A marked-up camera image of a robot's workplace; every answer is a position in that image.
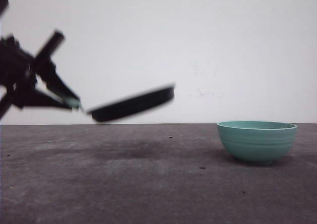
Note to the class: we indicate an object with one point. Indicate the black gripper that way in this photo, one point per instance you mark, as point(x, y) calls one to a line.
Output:
point(18, 71)

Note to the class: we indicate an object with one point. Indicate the black frying pan green handle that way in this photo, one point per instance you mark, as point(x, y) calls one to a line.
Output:
point(133, 105)

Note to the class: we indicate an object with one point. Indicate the teal ceramic bowl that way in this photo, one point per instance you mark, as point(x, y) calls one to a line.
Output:
point(257, 142)

